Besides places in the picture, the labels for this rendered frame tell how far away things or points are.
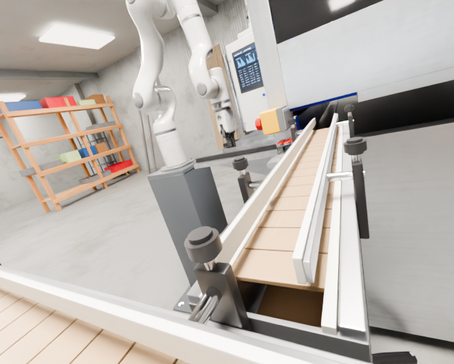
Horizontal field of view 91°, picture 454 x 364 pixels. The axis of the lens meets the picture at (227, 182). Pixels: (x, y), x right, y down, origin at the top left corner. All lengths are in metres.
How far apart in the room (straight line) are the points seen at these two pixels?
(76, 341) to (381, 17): 0.83
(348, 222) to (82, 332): 0.25
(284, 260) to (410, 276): 0.87
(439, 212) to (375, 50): 0.51
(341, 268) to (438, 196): 0.72
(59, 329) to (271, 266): 0.18
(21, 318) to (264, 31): 0.82
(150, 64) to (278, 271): 1.10
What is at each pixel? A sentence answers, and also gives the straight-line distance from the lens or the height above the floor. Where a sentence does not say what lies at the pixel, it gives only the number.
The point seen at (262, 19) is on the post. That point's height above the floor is 1.29.
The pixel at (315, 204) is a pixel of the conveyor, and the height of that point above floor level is 0.97.
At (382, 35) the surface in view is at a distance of 0.79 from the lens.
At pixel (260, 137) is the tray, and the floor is 0.89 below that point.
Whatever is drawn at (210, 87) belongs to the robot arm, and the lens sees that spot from 0.92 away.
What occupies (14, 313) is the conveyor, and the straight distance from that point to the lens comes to 0.34.
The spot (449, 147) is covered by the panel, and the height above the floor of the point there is 0.81.
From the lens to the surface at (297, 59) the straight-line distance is 0.79.
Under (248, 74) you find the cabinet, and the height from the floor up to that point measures 1.29.
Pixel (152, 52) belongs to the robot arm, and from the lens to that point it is 1.19.
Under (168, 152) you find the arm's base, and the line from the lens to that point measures 1.21.
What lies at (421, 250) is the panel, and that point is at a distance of 0.99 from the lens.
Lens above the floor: 1.06
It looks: 17 degrees down
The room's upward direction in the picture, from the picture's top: 16 degrees counter-clockwise
